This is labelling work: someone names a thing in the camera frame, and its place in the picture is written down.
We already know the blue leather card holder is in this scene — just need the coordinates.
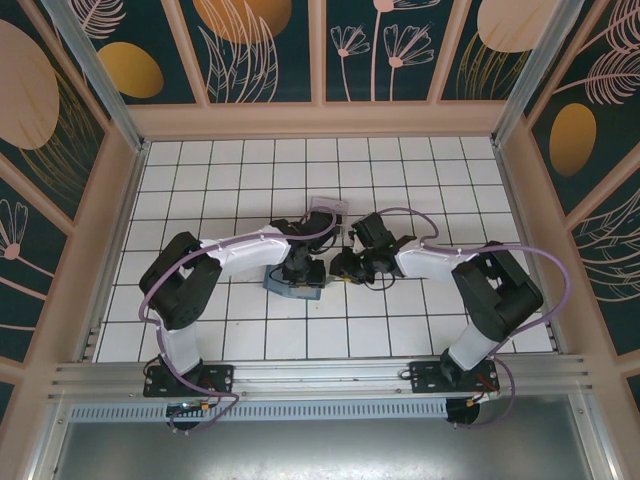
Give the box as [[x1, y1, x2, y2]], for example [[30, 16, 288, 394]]
[[263, 264, 327, 301]]

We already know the pale pink plastic card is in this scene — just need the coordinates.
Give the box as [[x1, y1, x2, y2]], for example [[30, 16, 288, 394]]
[[310, 196, 350, 218]]

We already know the small green circuit board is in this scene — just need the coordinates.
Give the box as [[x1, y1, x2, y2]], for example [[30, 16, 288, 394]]
[[166, 399, 214, 419]]

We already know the grey metal sheet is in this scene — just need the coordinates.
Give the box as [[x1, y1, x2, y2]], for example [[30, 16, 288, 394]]
[[47, 419, 609, 480]]

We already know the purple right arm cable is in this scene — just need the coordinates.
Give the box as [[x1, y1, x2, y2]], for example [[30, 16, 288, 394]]
[[369, 205, 574, 431]]

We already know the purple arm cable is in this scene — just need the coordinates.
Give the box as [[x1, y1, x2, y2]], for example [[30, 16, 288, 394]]
[[369, 205, 574, 431], [138, 207, 346, 435]]

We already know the aluminium mounting rail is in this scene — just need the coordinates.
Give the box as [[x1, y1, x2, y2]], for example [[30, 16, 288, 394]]
[[48, 353, 597, 401]]

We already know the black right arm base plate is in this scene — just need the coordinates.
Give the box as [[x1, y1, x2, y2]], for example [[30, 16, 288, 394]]
[[408, 358, 501, 396]]

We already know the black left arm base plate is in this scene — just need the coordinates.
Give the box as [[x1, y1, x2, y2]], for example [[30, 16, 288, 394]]
[[143, 363, 236, 400]]

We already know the slotted grey cable duct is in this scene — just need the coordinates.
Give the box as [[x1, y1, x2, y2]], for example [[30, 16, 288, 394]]
[[67, 398, 450, 422]]

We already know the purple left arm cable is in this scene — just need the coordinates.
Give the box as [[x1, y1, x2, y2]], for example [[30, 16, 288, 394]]
[[138, 207, 346, 435]]

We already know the aluminium frame post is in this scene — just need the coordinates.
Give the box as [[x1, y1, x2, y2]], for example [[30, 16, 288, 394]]
[[491, 0, 576, 147], [40, 0, 150, 154]]

